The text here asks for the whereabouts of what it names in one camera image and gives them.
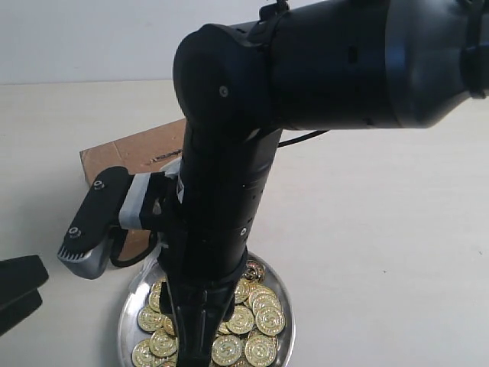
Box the round steel plate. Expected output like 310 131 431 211
117 252 296 366

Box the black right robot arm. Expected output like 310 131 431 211
158 1 488 366

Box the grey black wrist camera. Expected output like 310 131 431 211
57 166 169 280

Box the gold coin bottom right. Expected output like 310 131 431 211
244 336 277 367

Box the gold coin bottom left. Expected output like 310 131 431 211
131 339 153 367

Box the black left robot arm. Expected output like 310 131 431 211
0 255 49 336

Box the gold coin bottom centre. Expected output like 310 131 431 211
212 334 243 366

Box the gold coin left middle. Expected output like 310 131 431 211
138 306 164 333

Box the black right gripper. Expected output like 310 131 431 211
166 263 245 367

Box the gold coin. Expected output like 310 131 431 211
138 306 164 333
244 336 277 367
212 334 243 366
226 305 255 335
131 339 153 367

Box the gold coin right edge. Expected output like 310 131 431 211
255 307 286 336

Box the brown cardboard slotted box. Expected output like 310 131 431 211
81 120 185 260

